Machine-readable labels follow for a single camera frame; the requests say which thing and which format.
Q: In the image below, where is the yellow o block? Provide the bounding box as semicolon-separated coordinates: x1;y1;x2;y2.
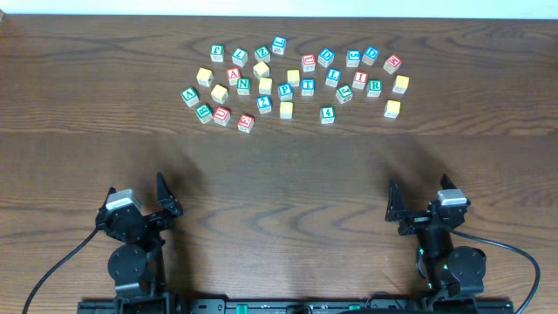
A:
287;69;300;87
280;101;294;119

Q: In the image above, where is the green J block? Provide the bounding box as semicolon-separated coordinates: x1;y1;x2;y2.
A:
336;84;354;104

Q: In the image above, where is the blue 2 block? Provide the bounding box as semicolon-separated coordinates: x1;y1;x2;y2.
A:
256;95;272;114

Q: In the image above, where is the yellow block right lower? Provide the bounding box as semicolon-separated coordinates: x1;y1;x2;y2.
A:
384;99;401;119

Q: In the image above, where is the yellow K block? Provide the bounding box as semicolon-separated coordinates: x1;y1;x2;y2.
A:
392;75;410;94

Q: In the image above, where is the yellow S block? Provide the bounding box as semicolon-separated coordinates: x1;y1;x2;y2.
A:
253;61;270;79

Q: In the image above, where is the yellow C block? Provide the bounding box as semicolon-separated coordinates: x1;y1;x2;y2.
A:
258;77;273;95

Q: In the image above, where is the blue d block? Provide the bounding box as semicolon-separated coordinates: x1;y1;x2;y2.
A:
317;47;335;68
362;46;380;66

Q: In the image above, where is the green N block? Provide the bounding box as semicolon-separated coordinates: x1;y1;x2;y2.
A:
236;78;251;96

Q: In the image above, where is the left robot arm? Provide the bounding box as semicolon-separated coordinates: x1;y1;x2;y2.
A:
95;173;184;314

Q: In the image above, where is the green block top left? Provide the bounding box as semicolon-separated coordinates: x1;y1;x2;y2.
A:
210;44;224;63

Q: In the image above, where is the blue 5 block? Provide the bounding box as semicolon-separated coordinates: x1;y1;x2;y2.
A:
345;49;361;68

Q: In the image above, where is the blue T block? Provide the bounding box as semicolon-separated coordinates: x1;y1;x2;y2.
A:
301;78;316;97

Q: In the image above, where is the red u block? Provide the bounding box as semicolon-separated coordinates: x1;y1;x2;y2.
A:
213;106;231;126
301;54;316;72

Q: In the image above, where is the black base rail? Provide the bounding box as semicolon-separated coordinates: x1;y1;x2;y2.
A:
77;297;514;314

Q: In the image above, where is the yellow block left lower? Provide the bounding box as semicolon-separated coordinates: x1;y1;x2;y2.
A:
211;84;228;105

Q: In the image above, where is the blue L block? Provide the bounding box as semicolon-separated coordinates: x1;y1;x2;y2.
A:
325;68;342;87

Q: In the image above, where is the green 4 block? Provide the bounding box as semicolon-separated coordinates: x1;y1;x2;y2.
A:
320;106;336;125

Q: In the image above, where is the green R block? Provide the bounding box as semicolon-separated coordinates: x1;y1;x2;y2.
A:
367;79;383;98

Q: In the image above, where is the blue D block right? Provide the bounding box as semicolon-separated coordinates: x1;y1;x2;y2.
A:
362;46;380;66

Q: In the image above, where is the green A block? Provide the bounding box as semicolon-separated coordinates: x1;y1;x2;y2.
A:
180;86;200;107

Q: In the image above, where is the green L block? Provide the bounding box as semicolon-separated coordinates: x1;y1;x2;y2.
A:
231;47;248;67

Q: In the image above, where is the blue D block left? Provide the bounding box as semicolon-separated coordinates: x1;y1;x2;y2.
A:
317;47;335;68

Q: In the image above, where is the red U block lower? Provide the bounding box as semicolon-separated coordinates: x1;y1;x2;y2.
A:
213;106;231;126

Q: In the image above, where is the blue P block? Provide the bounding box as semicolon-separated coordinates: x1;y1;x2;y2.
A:
277;83;294;101

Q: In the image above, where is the red I block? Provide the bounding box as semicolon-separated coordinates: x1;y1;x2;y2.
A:
351;71;369;90

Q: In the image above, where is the red 3 block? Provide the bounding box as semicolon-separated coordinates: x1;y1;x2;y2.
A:
237;114;255;133

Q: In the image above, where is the yellow block far left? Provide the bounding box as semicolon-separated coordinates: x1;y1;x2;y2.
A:
196;67;214;87

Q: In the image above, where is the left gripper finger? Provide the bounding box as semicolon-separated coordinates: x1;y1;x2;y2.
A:
104;187;117;208
157;172;183;217

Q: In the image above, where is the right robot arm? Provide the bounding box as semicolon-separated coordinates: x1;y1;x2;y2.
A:
384;174;487;313

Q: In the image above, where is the red M block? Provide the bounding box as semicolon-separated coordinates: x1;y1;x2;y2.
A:
383;54;402;74

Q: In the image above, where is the red A block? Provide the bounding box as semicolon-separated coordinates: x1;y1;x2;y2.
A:
227;67;242;85

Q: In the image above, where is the red U block upper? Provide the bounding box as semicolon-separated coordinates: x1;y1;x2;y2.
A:
301;54;316;72

